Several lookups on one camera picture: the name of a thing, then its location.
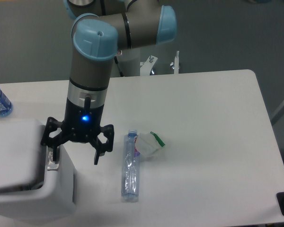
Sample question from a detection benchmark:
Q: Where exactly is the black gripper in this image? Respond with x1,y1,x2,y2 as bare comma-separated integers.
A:
40,100,114,165

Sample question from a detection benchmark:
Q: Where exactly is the white trash can lid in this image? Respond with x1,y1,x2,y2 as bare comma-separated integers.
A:
0,119,46,193

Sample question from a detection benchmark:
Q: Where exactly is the white plastic trash can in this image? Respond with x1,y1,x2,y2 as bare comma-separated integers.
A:
0,120,78,224

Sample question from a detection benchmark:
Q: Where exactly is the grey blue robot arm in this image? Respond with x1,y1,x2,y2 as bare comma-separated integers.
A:
41,0,177,164

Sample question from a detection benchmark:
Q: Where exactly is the empty clear plastic bottle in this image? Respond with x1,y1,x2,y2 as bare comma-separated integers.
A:
121,130,141,202

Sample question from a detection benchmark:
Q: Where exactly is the crumpled white green paper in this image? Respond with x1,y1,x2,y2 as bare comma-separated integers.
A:
135,131,166,159

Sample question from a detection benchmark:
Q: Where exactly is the white clamp with bolt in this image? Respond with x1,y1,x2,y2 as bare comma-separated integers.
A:
170,50,180,74

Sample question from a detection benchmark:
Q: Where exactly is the black cable on pedestal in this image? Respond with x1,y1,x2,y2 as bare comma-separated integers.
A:
114,56,124,78

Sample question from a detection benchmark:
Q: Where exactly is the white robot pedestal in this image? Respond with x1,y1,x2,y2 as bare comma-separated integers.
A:
111,48,141,78

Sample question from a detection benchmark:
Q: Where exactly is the white metal base bracket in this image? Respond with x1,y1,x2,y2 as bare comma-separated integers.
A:
140,55,158,76

